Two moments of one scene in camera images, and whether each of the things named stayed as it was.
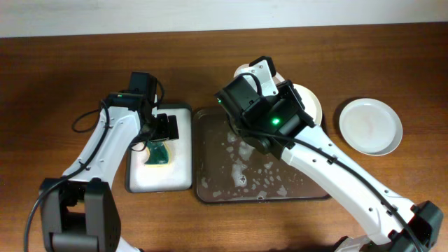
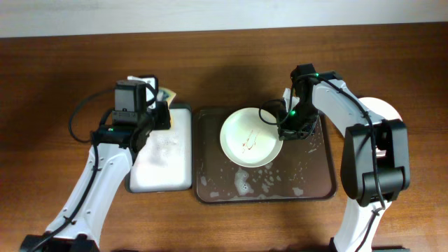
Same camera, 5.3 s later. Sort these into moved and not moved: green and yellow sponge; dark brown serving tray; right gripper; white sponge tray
Moved: green and yellow sponge; right gripper
Not moved: dark brown serving tray; white sponge tray
